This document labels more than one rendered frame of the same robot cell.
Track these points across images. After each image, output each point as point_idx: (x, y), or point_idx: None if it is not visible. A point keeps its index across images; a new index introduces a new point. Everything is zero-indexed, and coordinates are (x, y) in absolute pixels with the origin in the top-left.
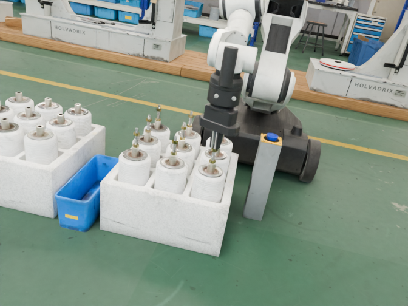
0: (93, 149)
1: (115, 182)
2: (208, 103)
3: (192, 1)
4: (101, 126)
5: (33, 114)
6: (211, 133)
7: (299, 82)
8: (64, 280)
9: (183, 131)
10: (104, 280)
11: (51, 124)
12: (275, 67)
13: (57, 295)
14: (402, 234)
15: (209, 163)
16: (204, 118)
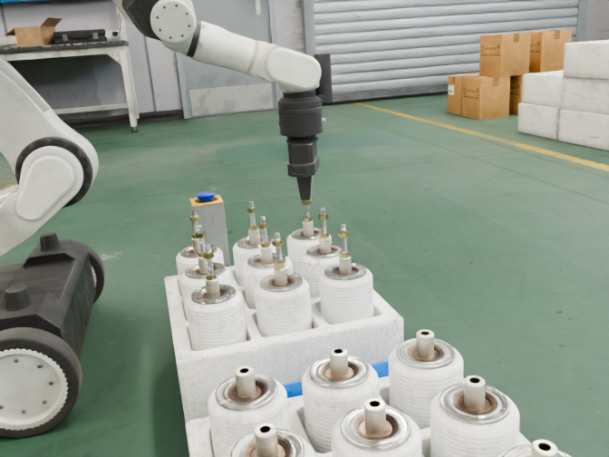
0: None
1: (386, 310)
2: (304, 143)
3: None
4: (194, 423)
5: (359, 429)
6: (311, 178)
7: None
8: (507, 382)
9: (265, 230)
10: (466, 360)
11: (369, 369)
12: (72, 131)
13: (526, 374)
14: (172, 253)
15: (311, 221)
16: (313, 161)
